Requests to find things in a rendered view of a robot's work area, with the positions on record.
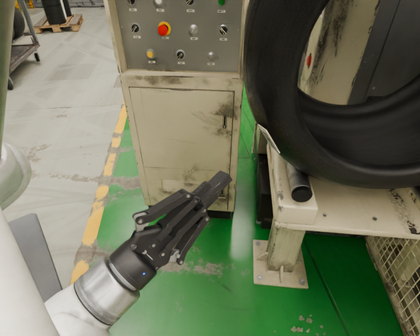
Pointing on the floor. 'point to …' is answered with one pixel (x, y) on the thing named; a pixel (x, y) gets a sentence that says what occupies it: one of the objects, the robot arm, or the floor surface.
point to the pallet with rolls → (58, 17)
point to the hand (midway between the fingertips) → (213, 187)
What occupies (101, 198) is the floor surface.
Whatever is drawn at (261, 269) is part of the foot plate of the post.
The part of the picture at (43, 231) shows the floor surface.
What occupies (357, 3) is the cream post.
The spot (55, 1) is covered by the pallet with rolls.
